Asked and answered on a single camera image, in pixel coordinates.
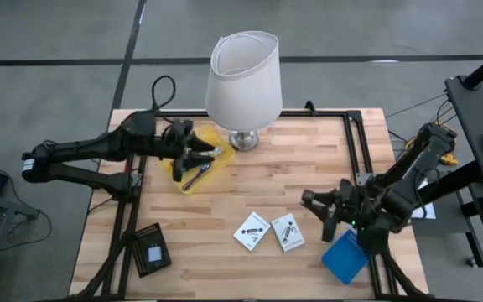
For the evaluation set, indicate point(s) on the white shade table lamp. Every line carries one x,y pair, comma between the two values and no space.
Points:
243,84

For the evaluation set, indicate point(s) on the blue perforated bin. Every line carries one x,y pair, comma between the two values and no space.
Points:
344,260

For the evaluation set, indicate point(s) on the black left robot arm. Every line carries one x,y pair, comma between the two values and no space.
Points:
78,149

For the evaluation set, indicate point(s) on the white printed card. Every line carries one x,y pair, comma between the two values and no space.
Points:
287,232
252,231

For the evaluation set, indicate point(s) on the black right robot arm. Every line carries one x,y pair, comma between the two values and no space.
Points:
409,180

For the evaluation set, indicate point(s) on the yellow translucent bin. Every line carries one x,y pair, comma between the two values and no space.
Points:
220,161

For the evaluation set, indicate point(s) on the white paper sheet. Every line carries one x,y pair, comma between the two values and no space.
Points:
428,211

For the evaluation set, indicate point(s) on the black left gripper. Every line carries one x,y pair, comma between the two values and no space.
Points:
180,142

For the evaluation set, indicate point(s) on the black side desk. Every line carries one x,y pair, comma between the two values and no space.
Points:
472,126

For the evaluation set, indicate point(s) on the black perforated bin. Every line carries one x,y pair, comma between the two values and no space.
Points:
143,260

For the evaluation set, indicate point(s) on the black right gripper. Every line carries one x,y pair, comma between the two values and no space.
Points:
344,205

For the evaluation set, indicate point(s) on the black aluminium table frame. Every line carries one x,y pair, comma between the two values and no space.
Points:
317,114

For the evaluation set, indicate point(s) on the lavender cube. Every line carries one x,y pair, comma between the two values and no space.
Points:
154,254

